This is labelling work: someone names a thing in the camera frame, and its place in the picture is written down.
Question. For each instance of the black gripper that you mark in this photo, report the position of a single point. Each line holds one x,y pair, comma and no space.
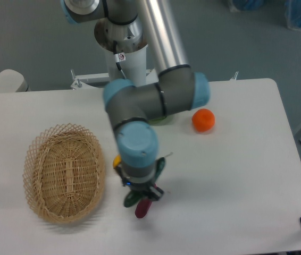
140,179

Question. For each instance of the green cucumber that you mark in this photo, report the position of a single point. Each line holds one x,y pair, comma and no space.
133,197

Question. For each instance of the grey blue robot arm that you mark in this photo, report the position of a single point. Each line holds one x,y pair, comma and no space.
130,107

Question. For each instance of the woven wicker basket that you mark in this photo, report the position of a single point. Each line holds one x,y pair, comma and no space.
64,174

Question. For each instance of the purple sweet potato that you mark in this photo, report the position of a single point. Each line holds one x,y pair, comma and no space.
144,205

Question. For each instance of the yellow mango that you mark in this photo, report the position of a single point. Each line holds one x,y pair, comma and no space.
117,161

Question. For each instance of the green bok choy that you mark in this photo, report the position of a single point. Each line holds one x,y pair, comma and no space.
161,121

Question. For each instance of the orange fruit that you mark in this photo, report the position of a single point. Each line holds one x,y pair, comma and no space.
203,120

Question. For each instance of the white chair back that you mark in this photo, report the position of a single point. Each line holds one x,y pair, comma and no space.
12,81

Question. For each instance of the blue plastic bag left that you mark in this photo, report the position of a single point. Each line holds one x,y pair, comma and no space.
244,5

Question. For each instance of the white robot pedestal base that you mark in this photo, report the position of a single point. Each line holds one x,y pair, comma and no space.
125,49

